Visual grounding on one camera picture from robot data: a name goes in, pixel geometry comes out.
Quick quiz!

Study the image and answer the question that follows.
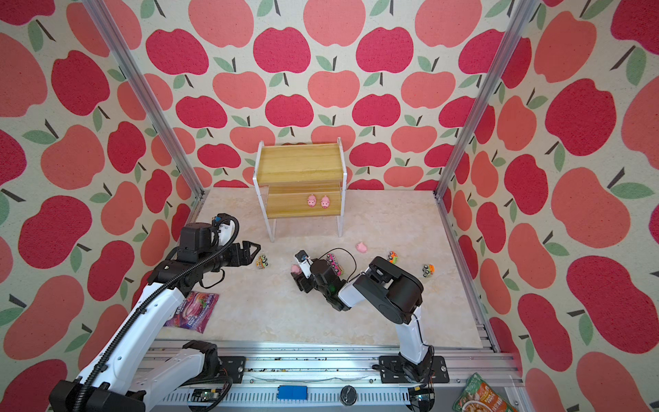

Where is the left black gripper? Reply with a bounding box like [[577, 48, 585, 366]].
[[200, 239, 263, 273]]

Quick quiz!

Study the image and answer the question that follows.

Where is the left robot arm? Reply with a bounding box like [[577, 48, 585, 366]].
[[49, 213, 261, 411]]

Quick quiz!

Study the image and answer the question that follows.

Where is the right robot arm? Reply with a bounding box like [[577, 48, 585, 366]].
[[292, 251, 434, 384]]

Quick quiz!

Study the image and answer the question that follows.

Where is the pink toy car upper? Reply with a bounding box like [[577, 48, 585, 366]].
[[326, 253, 341, 268]]

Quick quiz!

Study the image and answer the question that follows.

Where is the purple snack bag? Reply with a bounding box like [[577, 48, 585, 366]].
[[164, 291, 220, 333]]

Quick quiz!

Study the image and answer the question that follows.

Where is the green orange toy car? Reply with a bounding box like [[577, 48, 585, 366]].
[[422, 264, 435, 277]]

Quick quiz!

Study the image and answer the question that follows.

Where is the round black knob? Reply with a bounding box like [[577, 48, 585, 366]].
[[340, 386, 358, 407]]

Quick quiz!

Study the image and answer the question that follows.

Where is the green snack bag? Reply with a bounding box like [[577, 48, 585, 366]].
[[452, 373, 518, 412]]

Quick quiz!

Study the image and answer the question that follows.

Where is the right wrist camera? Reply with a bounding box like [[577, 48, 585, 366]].
[[294, 250, 309, 264]]

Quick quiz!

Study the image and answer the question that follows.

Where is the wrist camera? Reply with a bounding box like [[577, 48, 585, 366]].
[[211, 213, 231, 229], [294, 250, 309, 264]]

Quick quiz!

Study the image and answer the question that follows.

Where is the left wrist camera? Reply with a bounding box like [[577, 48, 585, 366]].
[[211, 213, 231, 229]]

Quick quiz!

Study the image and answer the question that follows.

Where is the wooden two-tier shelf white frame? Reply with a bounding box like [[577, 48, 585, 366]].
[[252, 138, 348, 241]]

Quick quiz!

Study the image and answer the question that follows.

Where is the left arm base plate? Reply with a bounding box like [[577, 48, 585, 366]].
[[218, 355, 246, 385]]

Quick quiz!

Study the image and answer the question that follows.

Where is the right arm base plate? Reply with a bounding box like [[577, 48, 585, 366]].
[[372, 355, 451, 385]]

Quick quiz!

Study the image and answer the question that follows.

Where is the blue block on rail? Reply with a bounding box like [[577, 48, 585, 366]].
[[277, 386, 308, 401]]

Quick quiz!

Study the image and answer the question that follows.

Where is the left aluminium frame post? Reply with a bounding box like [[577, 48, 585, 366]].
[[82, 1, 205, 203]]

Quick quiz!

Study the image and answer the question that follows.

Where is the aluminium frame post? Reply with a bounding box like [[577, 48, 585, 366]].
[[434, 0, 541, 205], [82, 1, 205, 203]]

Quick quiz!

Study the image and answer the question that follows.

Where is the right aluminium frame post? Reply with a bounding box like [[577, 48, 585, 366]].
[[434, 0, 541, 205]]

